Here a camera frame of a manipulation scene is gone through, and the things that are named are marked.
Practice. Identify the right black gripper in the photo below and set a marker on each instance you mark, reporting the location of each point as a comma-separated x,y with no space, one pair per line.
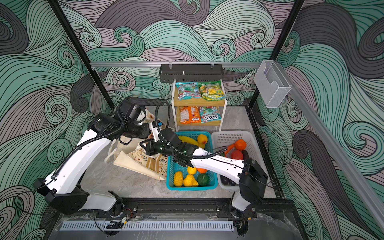
151,147

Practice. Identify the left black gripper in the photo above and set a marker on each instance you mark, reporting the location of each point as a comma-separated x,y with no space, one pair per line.
146,133

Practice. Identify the floral canvas tote bag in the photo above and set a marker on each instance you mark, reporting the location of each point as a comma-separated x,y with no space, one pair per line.
127,153

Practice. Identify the yellow banana bunch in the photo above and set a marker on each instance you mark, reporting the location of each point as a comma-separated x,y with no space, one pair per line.
188,140

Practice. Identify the yellow lemon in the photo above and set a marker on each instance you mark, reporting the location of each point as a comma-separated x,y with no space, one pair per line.
191,170

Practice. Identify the orange fruit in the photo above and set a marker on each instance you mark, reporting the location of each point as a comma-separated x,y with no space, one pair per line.
202,171

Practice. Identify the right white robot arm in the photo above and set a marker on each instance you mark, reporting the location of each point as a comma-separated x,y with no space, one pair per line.
248,174

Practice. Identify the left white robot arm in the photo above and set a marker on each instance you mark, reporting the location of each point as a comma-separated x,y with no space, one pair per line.
62,190

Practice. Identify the orange candy bag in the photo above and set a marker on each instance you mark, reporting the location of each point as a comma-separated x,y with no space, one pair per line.
189,115

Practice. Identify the blue-red candy bag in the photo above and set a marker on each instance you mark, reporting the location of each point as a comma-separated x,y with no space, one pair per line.
187,91

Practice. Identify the green Fox's candy bag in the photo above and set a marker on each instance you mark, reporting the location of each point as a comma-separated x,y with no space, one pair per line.
209,114

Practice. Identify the green-yellow candy bag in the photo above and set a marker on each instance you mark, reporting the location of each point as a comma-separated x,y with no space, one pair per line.
211,91

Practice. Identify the yellow corn cob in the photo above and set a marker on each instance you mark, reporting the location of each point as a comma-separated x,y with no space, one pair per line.
178,179

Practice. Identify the yellow-red mango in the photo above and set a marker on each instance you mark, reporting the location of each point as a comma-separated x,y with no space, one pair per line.
202,139

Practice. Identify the yellow pear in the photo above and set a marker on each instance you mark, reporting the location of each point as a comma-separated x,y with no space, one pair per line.
190,181

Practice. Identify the green avocado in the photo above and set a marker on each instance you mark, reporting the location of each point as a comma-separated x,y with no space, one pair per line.
203,180

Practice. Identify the white wooden two-tier shelf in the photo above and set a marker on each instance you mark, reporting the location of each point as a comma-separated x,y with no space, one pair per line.
176,104

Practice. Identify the white plastic basket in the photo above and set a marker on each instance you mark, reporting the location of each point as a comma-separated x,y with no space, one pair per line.
227,138

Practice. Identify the orange carrot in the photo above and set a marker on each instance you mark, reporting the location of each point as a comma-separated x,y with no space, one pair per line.
229,149

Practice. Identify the red tomato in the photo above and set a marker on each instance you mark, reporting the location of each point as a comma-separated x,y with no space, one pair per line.
237,155

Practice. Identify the orange tomato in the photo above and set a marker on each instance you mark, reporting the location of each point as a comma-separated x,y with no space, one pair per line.
240,145

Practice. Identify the purple eggplant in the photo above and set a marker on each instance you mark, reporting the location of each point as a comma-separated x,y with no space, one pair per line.
245,155

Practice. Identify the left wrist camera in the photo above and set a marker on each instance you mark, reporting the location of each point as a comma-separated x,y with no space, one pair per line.
132,113

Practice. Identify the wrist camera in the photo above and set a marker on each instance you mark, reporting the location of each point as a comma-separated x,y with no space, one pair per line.
155,130
132,113

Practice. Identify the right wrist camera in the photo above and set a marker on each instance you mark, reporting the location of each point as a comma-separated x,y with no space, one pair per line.
155,130

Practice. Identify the black metal wall tray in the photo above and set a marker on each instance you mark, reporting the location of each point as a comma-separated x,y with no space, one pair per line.
190,73

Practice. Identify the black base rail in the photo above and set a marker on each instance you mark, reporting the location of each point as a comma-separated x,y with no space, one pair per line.
221,208

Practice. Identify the white slotted cable duct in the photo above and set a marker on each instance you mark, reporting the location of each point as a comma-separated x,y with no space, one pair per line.
150,225

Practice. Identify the clear acrylic wall holder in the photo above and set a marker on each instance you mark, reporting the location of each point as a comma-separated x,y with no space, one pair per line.
272,82

